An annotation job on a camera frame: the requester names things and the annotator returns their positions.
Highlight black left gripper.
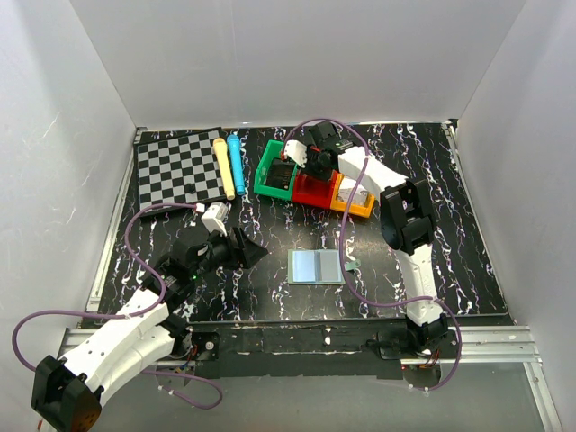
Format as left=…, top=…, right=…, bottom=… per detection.
left=191, top=226, right=267, bottom=280

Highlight mint green card holder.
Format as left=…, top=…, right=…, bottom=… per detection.
left=287, top=249, right=345, bottom=285

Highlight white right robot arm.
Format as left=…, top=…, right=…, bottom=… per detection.
left=283, top=120, right=448, bottom=358

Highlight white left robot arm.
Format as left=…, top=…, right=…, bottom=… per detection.
left=31, top=227, right=268, bottom=431

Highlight white cards in orange bin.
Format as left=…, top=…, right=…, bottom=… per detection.
left=337, top=178, right=369, bottom=206

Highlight black cards in green bin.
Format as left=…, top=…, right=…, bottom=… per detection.
left=265, top=159, right=295, bottom=190

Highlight red plastic bin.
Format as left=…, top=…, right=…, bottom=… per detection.
left=292, top=171, right=338, bottom=209

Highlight green plastic bin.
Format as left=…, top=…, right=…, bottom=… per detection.
left=254, top=139, right=298, bottom=201

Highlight orange plastic bin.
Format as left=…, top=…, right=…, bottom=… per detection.
left=330, top=174, right=375, bottom=218

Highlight blue marker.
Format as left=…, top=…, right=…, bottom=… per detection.
left=227, top=133, right=246, bottom=195

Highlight cream yellow marker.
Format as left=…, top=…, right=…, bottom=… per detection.
left=212, top=138, right=236, bottom=201

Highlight black grey checkerboard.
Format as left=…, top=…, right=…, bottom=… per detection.
left=134, top=128, right=226, bottom=209

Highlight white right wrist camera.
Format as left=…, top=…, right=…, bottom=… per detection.
left=281, top=139, right=311, bottom=168

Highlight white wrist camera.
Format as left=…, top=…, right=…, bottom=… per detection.
left=195, top=202, right=230, bottom=237
left=281, top=139, right=311, bottom=168

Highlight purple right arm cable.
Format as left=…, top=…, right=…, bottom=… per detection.
left=283, top=117, right=463, bottom=392

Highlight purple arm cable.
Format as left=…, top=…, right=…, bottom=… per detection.
left=283, top=117, right=463, bottom=392
left=11, top=202, right=224, bottom=410

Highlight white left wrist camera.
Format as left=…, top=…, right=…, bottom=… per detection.
left=195, top=202, right=230, bottom=237

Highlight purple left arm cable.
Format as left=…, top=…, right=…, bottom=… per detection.
left=11, top=202, right=224, bottom=410

